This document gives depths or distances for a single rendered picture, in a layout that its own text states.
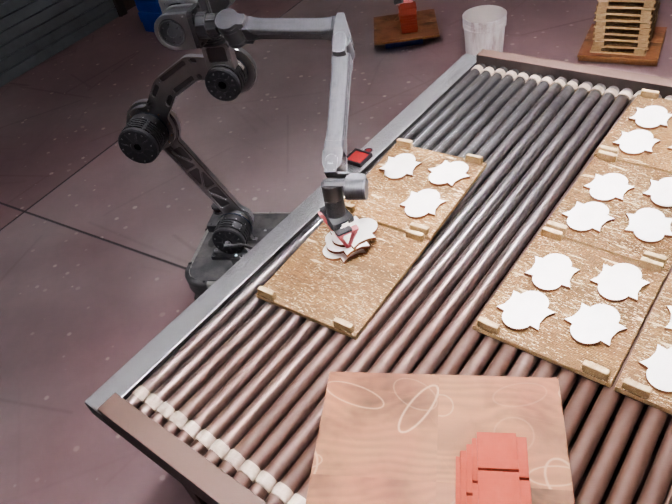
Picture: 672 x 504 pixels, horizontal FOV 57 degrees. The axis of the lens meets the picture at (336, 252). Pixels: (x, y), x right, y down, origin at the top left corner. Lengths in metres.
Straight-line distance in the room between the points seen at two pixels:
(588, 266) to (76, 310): 2.60
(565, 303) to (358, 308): 0.54
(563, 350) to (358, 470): 0.60
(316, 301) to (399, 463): 0.60
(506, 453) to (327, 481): 0.37
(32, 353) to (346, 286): 2.07
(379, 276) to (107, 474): 1.53
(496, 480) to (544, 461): 0.21
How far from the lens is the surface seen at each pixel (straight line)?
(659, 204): 2.02
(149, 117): 2.82
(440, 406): 1.37
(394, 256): 1.82
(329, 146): 1.74
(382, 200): 2.03
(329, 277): 1.79
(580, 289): 1.74
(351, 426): 1.36
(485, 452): 1.14
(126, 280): 3.55
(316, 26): 1.98
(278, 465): 1.49
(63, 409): 3.12
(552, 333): 1.63
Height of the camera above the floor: 2.19
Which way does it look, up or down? 42 degrees down
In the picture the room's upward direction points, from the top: 12 degrees counter-clockwise
